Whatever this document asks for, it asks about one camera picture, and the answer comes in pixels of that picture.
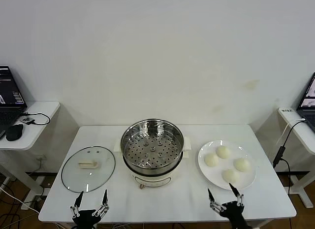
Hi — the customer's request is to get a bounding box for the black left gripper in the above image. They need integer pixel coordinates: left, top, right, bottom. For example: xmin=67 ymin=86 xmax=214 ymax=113
xmin=70 ymin=189 xmax=110 ymax=226

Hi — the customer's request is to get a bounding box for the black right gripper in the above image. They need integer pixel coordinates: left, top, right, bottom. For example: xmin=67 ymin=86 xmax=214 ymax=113
xmin=207 ymin=182 xmax=252 ymax=229

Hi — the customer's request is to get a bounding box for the white steamed baozi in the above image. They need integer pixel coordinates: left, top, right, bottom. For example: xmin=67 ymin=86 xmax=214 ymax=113
xmin=203 ymin=153 xmax=220 ymax=168
xmin=233 ymin=157 xmax=252 ymax=172
xmin=215 ymin=145 xmax=231 ymax=160
xmin=221 ymin=168 xmax=241 ymax=185

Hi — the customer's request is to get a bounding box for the glass lid with white handle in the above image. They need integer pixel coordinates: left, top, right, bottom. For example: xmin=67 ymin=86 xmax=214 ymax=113
xmin=61 ymin=146 xmax=116 ymax=193

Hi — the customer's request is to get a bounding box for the stainless steel steamer basket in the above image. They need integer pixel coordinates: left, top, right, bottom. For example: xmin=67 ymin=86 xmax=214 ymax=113
xmin=113 ymin=118 xmax=192 ymax=171

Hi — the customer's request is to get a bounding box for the white round plate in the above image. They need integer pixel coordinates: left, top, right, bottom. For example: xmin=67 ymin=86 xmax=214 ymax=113
xmin=197 ymin=140 xmax=257 ymax=190

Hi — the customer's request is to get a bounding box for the white electric cooker pot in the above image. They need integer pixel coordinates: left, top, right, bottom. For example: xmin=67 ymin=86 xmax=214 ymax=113
xmin=113 ymin=145 xmax=190 ymax=190

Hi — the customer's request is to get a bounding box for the white side table with mouse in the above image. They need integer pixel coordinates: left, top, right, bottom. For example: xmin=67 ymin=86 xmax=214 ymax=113
xmin=0 ymin=101 xmax=61 ymax=210

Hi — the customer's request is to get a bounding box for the white side table with label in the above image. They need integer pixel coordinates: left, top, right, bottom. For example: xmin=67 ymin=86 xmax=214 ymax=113
xmin=278 ymin=107 xmax=315 ymax=208

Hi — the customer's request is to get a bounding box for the black computer mouse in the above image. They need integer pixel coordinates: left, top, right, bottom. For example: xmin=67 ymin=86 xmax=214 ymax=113
xmin=5 ymin=124 xmax=25 ymax=142

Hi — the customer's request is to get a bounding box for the grey laptop with light screen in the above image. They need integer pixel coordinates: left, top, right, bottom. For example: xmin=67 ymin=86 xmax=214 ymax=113
xmin=296 ymin=71 xmax=315 ymax=131

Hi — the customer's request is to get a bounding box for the black laptop with dark screen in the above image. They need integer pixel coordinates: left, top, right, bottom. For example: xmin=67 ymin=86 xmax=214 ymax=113
xmin=0 ymin=65 xmax=28 ymax=135

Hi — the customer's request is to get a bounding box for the black cable with inline adapter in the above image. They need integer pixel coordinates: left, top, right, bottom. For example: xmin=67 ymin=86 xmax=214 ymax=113
xmin=272 ymin=118 xmax=311 ymax=190

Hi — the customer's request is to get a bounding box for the white floor cable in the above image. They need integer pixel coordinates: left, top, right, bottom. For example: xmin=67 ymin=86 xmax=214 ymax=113
xmin=0 ymin=188 xmax=41 ymax=212

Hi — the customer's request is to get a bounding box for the black floor cable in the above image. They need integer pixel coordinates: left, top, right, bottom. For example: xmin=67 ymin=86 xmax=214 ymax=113
xmin=0 ymin=176 xmax=30 ymax=229

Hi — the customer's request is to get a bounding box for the thin black drive cable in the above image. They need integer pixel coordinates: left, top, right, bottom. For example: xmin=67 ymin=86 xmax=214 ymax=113
xmin=21 ymin=111 xmax=51 ymax=127

